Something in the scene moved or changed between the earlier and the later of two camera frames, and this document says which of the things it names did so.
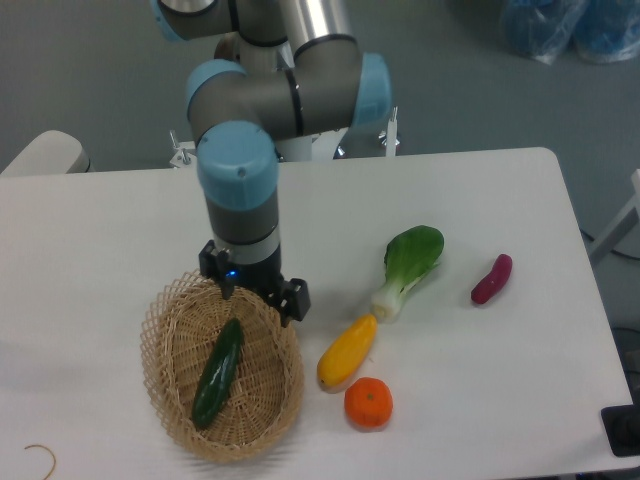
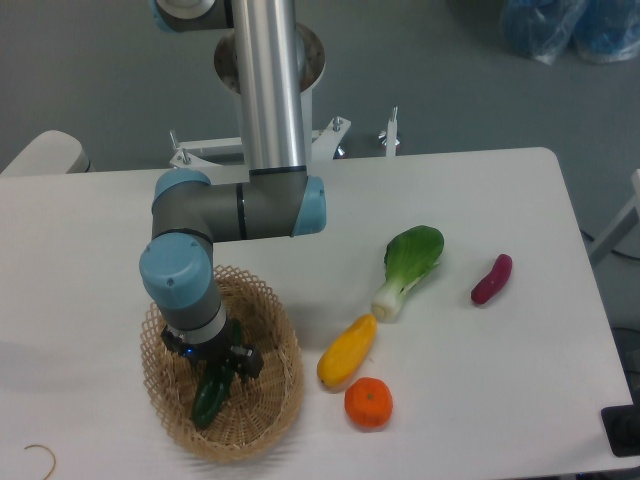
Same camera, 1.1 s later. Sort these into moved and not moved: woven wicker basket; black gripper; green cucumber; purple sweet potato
Moved: black gripper
Not moved: green cucumber; woven wicker basket; purple sweet potato
